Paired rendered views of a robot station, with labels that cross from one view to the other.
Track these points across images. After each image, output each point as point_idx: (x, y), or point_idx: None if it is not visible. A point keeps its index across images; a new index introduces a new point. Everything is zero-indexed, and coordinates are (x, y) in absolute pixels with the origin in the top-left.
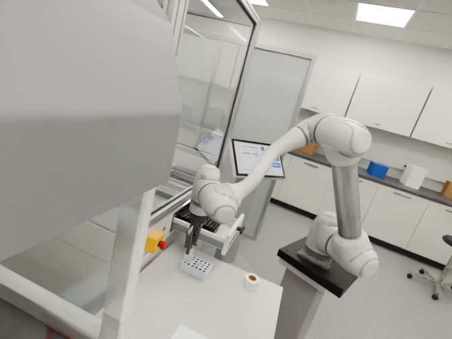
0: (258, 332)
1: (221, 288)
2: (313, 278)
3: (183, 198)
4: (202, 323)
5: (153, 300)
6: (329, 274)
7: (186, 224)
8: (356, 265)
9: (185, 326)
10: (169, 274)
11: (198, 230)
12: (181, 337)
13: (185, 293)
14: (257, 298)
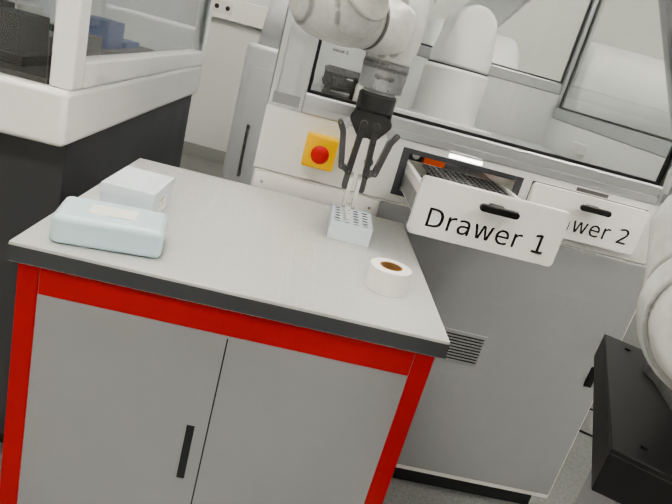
0: (239, 276)
1: (325, 252)
2: (595, 418)
3: (443, 131)
4: (213, 224)
5: (229, 195)
6: (669, 435)
7: (411, 172)
8: (642, 293)
9: (194, 211)
10: (301, 210)
11: (371, 137)
12: (148, 174)
13: (271, 218)
14: (349, 291)
